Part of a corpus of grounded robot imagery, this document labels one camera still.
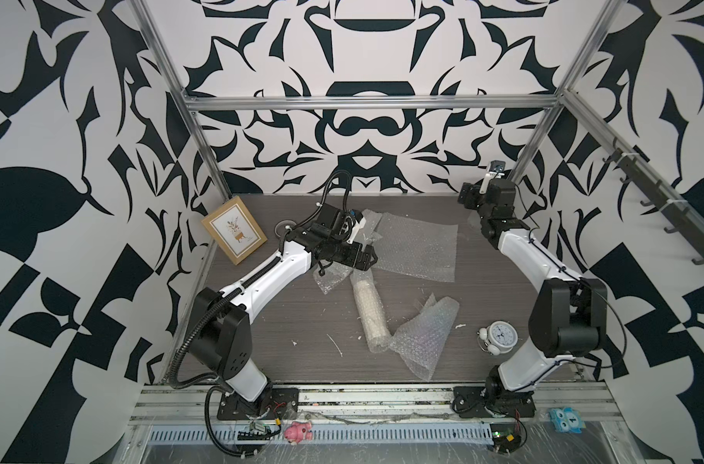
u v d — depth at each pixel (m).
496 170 0.75
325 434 0.71
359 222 0.76
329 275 0.96
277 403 0.74
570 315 0.46
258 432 0.73
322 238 0.62
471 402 0.75
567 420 0.71
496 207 0.68
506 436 0.71
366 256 0.74
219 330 0.45
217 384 0.52
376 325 0.81
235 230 0.98
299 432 0.69
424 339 0.76
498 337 0.81
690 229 0.55
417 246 1.05
